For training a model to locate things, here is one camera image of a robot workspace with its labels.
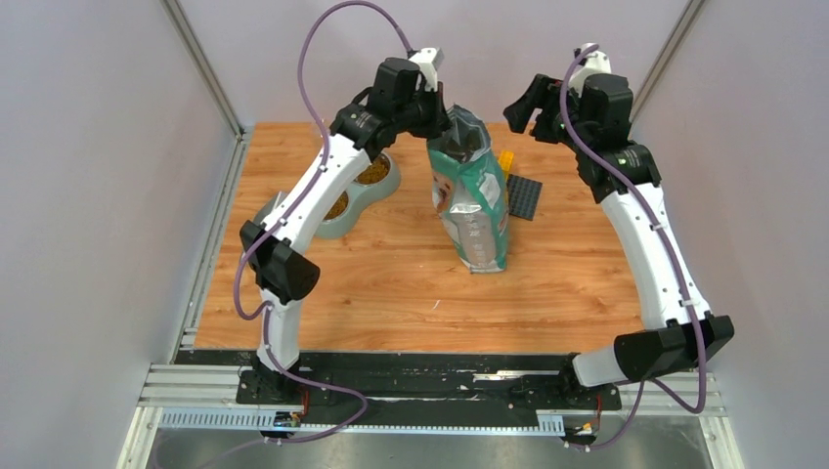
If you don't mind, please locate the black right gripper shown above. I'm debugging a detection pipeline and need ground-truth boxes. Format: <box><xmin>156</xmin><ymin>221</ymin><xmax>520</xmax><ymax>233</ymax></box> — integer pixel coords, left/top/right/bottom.
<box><xmin>504</xmin><ymin>73</ymin><xmax>594</xmax><ymax>154</ymax></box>

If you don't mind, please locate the green pet food bag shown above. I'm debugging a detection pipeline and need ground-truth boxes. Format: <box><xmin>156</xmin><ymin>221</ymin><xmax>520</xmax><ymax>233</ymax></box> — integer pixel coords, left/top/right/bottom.
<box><xmin>426</xmin><ymin>105</ymin><xmax>509</xmax><ymax>274</ymax></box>

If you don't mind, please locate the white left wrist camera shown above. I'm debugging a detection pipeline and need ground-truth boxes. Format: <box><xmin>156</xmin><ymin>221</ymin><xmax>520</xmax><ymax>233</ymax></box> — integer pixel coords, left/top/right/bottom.
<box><xmin>408</xmin><ymin>47</ymin><xmax>445</xmax><ymax>92</ymax></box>

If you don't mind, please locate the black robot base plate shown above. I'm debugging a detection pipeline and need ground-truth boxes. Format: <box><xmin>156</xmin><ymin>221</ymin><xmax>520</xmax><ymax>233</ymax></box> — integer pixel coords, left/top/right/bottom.
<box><xmin>174</xmin><ymin>350</ymin><xmax>622</xmax><ymax>427</ymax></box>

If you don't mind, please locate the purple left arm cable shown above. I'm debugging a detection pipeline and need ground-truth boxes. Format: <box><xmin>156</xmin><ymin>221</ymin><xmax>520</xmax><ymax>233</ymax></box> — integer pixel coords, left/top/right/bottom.
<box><xmin>149</xmin><ymin>0</ymin><xmax>415</xmax><ymax>469</ymax></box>

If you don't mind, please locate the slotted grey cable duct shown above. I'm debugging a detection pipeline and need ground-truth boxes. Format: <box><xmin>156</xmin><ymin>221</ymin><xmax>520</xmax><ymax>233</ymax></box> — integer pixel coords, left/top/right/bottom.
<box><xmin>158</xmin><ymin>405</ymin><xmax>566</xmax><ymax>436</ymax></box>

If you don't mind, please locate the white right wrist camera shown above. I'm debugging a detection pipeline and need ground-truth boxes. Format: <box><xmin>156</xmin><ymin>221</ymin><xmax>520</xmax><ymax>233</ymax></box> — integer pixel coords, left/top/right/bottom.
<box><xmin>568</xmin><ymin>42</ymin><xmax>612</xmax><ymax>88</ymax></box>

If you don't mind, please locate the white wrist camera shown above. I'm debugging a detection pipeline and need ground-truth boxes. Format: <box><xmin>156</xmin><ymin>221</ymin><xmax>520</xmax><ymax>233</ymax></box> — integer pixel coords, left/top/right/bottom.
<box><xmin>568</xmin><ymin>42</ymin><xmax>612</xmax><ymax>88</ymax></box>
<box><xmin>408</xmin><ymin>47</ymin><xmax>445</xmax><ymax>92</ymax></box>

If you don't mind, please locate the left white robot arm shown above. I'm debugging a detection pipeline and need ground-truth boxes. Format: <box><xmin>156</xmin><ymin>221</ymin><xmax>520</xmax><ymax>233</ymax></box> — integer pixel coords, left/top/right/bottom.
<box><xmin>240</xmin><ymin>48</ymin><xmax>450</xmax><ymax>404</ymax></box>

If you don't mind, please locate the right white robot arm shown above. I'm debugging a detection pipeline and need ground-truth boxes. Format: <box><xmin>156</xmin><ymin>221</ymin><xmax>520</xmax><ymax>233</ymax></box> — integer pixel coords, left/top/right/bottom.
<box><xmin>503</xmin><ymin>73</ymin><xmax>734</xmax><ymax>408</ymax></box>

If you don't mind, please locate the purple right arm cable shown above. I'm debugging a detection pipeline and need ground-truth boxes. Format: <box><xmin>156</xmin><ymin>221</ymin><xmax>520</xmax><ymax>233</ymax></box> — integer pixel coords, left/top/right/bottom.
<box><xmin>557</xmin><ymin>43</ymin><xmax>709</xmax><ymax>452</ymax></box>

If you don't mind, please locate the brown pet food kibble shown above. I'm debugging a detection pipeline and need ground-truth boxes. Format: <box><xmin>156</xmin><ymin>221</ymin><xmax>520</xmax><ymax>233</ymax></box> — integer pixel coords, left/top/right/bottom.
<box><xmin>325</xmin><ymin>156</ymin><xmax>390</xmax><ymax>220</ymax></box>

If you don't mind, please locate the teal double pet bowl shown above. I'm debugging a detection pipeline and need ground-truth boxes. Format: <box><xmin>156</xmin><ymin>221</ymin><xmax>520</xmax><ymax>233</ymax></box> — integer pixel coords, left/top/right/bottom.
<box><xmin>252</xmin><ymin>150</ymin><xmax>401</xmax><ymax>241</ymax></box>

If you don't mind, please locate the yellow building block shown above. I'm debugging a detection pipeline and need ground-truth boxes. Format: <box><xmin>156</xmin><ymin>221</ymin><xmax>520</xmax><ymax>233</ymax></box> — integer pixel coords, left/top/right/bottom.
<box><xmin>498</xmin><ymin>150</ymin><xmax>515</xmax><ymax>180</ymax></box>

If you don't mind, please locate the dark grey building baseplate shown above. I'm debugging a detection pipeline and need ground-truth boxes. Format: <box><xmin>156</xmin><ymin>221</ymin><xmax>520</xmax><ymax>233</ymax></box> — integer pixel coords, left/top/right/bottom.
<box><xmin>506</xmin><ymin>174</ymin><xmax>543</xmax><ymax>221</ymax></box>

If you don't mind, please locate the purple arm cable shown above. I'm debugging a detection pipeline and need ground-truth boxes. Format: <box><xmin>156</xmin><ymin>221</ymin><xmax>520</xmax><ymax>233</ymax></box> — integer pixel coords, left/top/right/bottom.
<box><xmin>557</xmin><ymin>43</ymin><xmax>709</xmax><ymax>452</ymax></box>
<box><xmin>149</xmin><ymin>0</ymin><xmax>415</xmax><ymax>469</ymax></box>

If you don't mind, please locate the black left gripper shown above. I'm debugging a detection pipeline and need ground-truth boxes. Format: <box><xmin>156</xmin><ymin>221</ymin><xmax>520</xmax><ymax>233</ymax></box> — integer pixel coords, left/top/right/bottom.
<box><xmin>391</xmin><ymin>79</ymin><xmax>451</xmax><ymax>138</ymax></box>

